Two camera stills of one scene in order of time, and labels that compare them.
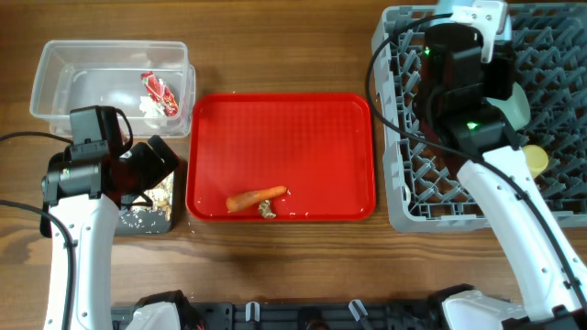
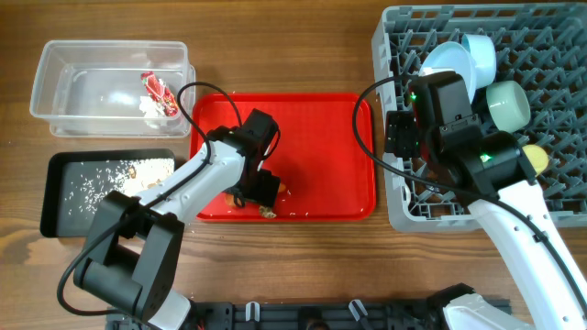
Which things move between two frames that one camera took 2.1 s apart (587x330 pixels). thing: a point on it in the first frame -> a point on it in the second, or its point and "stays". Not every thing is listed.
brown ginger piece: (264, 209) stays
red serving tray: (320, 147) stays
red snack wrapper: (158, 90) stays
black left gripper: (146, 153) -> (269, 192)
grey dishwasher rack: (426, 192) stays
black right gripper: (503, 66) -> (399, 128)
